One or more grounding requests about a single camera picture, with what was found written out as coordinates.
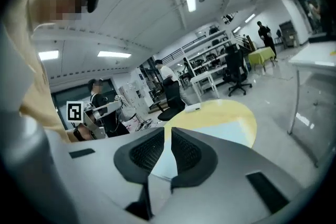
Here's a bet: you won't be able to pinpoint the small white table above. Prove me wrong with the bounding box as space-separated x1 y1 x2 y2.
190 70 220 103

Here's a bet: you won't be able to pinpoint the white shelving rack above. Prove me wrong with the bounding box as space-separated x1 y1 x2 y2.
180 29 238 82

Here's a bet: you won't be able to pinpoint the small white box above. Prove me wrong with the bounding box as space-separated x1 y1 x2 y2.
183 102 202 114

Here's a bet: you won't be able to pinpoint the dark wall picture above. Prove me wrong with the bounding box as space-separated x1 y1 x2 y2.
294 0 329 35

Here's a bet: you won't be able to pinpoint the round yellow table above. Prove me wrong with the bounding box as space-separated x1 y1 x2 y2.
163 99 258 150

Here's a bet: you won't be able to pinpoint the black office chair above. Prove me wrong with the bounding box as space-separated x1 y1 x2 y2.
222 44 253 98
156 78 186 122

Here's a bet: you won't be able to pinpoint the white lockers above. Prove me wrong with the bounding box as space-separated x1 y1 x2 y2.
118 80 151 114

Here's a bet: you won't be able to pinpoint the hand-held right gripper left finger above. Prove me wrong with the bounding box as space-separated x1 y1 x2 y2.
113 127 165 221

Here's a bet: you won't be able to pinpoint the black head camera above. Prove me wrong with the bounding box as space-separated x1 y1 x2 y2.
86 0 102 14

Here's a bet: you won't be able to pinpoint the table with yellow-green cloth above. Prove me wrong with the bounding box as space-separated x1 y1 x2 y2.
247 46 276 72

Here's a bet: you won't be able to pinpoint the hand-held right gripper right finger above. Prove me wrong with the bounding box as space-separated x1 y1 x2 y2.
170 127 219 194

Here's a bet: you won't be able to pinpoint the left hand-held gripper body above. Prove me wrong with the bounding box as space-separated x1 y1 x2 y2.
66 99 124 140

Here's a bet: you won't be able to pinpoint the person's left forearm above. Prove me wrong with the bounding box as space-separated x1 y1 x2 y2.
66 123 93 143

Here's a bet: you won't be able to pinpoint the person's yellow shirt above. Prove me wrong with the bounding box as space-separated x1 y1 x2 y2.
4 0 72 144

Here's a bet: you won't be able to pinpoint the grey metal cabinet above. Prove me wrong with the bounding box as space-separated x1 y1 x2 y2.
278 20 299 48

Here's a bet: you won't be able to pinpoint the person's head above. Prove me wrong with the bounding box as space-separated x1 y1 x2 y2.
29 0 88 33

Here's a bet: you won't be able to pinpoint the white rectangular table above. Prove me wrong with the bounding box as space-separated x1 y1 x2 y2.
287 41 336 167

